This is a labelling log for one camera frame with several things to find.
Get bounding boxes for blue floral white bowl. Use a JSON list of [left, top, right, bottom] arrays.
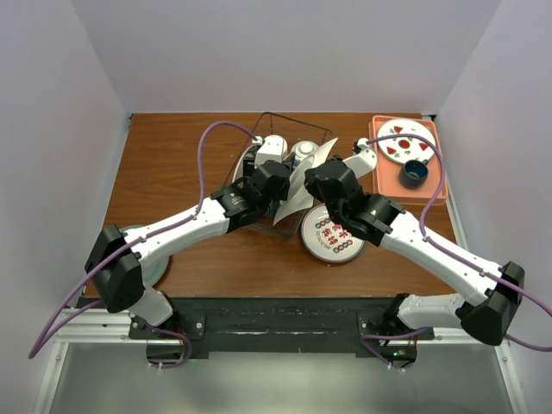
[[292, 140, 319, 168]]

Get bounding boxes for salmon pink tray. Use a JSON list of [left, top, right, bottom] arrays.
[[368, 115, 441, 205]]

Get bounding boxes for watermelon pattern white plate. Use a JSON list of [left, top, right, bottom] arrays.
[[376, 118, 436, 165]]

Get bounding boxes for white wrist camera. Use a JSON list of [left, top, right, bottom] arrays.
[[253, 135, 279, 168], [344, 137, 377, 179]]

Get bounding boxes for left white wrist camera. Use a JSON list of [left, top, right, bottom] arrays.
[[253, 135, 279, 168]]

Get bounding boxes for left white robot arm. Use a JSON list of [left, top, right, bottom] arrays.
[[85, 161, 290, 326]]

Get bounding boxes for white plate red green characters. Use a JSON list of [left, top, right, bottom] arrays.
[[300, 204, 365, 264]]

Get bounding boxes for grey-green round plate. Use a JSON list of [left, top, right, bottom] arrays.
[[119, 224, 171, 286]]

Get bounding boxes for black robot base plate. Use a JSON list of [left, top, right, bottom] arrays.
[[129, 295, 436, 370]]

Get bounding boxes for white plate teal lettered rim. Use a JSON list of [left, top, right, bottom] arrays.
[[231, 145, 259, 182]]

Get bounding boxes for dark blue cup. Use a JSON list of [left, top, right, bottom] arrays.
[[398, 160, 429, 190]]

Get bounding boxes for black wire dish rack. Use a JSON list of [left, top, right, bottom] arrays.
[[223, 111, 333, 240]]

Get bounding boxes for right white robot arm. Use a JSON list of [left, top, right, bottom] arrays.
[[304, 160, 525, 346]]

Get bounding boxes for cream ceramic mug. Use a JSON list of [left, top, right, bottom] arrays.
[[274, 135, 288, 162]]

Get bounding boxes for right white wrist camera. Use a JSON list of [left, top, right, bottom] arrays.
[[344, 137, 377, 179]]

